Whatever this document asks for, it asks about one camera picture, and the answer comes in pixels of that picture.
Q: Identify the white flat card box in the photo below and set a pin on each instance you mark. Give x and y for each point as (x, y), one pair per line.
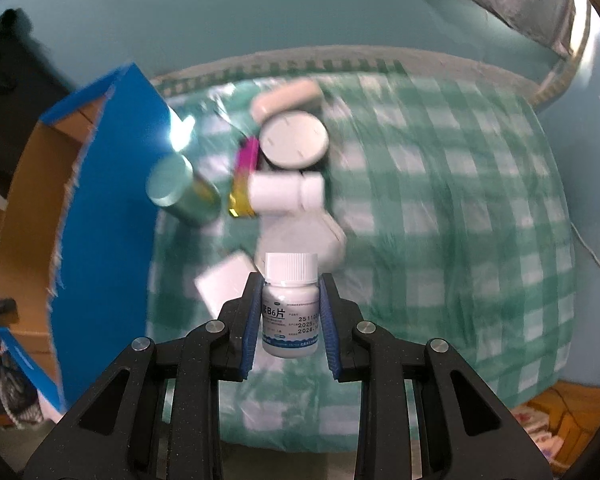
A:
(224, 281)

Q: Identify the beige oblong container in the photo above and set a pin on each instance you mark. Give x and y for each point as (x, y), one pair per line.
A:
(288, 96)

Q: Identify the white hexagonal container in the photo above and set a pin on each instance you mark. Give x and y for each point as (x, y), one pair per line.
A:
(313, 232)

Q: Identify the white pill bottle blue label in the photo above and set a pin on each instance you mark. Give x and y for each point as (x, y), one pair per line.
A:
(290, 304)

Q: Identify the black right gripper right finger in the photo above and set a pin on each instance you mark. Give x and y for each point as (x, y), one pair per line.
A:
(465, 431)

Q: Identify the black object upper left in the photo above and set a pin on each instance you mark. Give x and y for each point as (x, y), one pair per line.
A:
(28, 87)

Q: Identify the green white checkered cloth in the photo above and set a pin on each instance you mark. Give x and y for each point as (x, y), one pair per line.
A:
(457, 227)

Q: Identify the white round lid jar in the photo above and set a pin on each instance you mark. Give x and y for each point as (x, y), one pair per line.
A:
(294, 140)

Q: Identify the blue cardboard box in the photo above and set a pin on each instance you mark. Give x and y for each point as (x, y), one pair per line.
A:
(78, 233)

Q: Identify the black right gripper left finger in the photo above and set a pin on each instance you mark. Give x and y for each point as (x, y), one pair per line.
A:
(112, 431)

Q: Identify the green metallic can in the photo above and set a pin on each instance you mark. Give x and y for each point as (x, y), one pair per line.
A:
(174, 186)

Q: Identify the white plastic bottle lying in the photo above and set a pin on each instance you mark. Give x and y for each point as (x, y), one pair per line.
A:
(285, 191)

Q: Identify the magenta yellow box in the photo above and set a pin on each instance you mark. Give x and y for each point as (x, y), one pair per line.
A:
(246, 163)

